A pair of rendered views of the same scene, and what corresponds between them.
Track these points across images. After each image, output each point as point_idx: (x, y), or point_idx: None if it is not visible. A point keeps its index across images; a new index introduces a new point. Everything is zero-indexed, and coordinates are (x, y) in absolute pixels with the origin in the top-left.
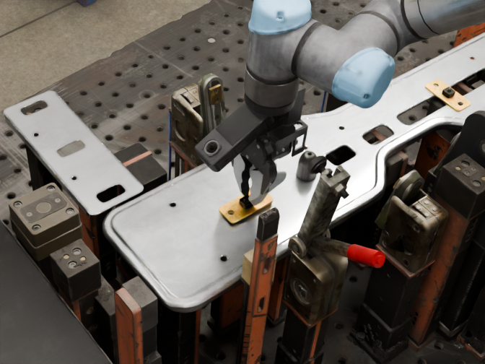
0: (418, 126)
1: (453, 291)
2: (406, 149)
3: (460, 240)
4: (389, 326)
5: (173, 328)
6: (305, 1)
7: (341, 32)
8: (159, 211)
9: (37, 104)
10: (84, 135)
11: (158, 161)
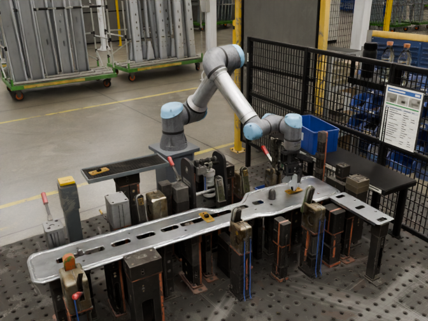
0: (224, 208)
1: None
2: (199, 300)
3: None
4: None
5: None
6: (286, 114)
7: (276, 117)
8: (322, 192)
9: (382, 224)
10: (356, 210)
11: (330, 301)
